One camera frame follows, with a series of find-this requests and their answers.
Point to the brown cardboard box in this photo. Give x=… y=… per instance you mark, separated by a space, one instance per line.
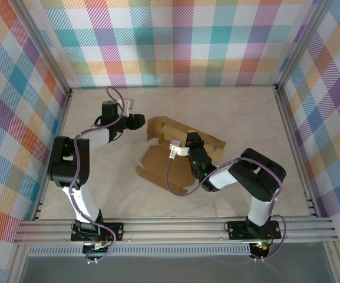
x=158 y=165

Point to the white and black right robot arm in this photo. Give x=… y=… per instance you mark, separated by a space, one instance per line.
x=261 y=206

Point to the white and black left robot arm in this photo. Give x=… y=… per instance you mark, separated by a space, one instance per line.
x=84 y=203

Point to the controller board with green light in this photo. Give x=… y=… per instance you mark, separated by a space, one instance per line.
x=261 y=247

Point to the controller board with white connector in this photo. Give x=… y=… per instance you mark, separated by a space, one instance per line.
x=97 y=249

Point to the aluminium side rail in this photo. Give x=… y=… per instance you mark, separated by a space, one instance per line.
x=61 y=123
x=293 y=147

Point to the aluminium mounting rail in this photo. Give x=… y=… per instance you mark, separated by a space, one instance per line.
x=172 y=230

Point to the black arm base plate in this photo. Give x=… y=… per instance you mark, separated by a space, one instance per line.
x=115 y=231
x=237 y=230

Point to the aluminium frame post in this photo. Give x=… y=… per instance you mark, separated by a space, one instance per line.
x=47 y=53
x=300 y=44

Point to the aluminium frame leg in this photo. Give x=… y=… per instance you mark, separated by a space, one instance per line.
x=16 y=265
x=336 y=265

